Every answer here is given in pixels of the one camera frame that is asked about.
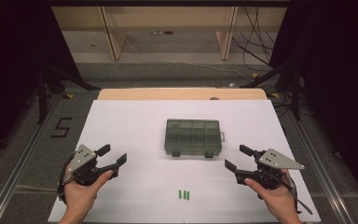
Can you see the light wooden furniture frame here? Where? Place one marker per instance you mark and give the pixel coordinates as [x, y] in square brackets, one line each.
[167, 18]

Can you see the person's right hand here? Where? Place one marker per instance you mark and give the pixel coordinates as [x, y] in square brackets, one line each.
[276, 200]

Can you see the small dark floor item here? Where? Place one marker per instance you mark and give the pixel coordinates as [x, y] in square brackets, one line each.
[168, 32]

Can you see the small white floor item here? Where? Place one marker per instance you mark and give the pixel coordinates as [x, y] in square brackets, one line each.
[157, 32]

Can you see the white table sheet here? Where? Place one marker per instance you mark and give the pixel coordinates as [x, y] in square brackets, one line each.
[136, 124]

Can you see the aluminium floor rail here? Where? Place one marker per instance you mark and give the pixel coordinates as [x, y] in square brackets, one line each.
[323, 174]
[22, 165]

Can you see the yellow tape piece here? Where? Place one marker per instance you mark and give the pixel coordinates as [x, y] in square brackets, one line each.
[70, 96]
[274, 95]
[254, 75]

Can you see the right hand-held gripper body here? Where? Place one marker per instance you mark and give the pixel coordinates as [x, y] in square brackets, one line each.
[276, 160]

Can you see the small green cylinder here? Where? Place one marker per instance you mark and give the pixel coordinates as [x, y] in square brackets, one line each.
[184, 195]
[188, 195]
[180, 194]

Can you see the black metal stand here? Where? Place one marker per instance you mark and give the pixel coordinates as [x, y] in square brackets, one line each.
[74, 80]
[267, 75]

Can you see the black curtain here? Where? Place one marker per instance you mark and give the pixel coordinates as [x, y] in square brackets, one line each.
[338, 77]
[9, 62]

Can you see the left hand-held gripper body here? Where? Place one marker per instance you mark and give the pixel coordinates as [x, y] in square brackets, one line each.
[82, 158]

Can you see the grey transparent compartment box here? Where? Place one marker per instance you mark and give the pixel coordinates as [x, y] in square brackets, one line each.
[192, 137]

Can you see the shiny crumpled foil scrap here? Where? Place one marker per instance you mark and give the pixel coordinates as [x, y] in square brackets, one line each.
[232, 84]

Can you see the small pale floor scrap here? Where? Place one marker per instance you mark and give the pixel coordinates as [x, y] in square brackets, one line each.
[92, 44]

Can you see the person's left hand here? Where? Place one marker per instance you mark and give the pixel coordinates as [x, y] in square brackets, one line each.
[80, 199]

